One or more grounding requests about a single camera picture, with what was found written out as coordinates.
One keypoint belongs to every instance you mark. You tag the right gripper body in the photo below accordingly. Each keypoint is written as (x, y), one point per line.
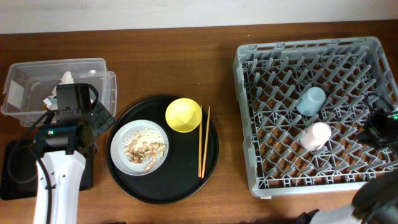
(386, 128)

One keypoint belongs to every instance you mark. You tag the grey plate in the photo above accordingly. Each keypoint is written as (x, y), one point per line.
(118, 157)

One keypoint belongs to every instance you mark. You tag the pink cup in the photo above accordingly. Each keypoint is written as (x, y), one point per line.
(316, 136)

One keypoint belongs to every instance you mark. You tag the blue cup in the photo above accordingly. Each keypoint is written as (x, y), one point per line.
(310, 102)

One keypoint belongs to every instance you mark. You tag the yellow bowl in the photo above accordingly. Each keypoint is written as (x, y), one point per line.
(183, 115)

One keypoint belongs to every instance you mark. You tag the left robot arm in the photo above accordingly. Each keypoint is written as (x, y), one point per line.
(66, 136)

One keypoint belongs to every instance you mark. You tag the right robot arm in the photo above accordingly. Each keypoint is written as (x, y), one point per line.
(376, 201)

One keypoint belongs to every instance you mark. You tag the grey dishwasher rack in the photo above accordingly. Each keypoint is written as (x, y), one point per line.
(269, 79)

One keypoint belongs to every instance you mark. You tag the clear plastic bin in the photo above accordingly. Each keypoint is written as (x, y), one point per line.
(28, 84)

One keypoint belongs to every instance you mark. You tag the peanut shells and rice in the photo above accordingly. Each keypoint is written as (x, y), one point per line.
(145, 145)

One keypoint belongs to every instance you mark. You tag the black rectangular tray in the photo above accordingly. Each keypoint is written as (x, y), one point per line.
(23, 168)

